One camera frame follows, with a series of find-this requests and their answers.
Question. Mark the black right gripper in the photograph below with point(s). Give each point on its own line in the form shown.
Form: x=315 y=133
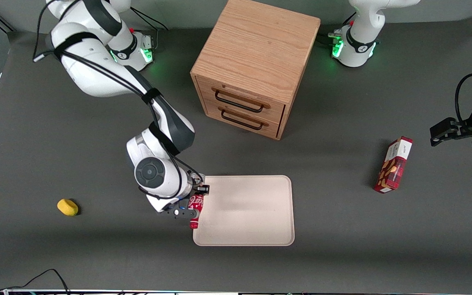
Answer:
x=198 y=187

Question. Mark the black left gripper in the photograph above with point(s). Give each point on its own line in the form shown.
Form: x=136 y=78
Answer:
x=466 y=126

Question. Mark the red coke bottle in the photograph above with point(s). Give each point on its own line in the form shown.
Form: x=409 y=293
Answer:
x=196 y=203

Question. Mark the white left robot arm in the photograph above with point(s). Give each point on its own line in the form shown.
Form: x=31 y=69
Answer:
x=359 y=45

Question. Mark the beige rectangular tray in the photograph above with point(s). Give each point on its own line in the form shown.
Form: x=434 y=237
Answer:
x=248 y=211

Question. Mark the red snack box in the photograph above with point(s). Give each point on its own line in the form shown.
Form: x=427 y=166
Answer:
x=393 y=166

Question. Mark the wooden drawer front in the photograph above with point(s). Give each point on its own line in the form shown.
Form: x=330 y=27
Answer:
x=242 y=121
x=240 y=96

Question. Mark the yellow lemon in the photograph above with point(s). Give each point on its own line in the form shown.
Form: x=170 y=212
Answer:
x=67 y=207

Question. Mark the wooden drawer cabinet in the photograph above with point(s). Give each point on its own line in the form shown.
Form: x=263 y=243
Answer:
x=256 y=49

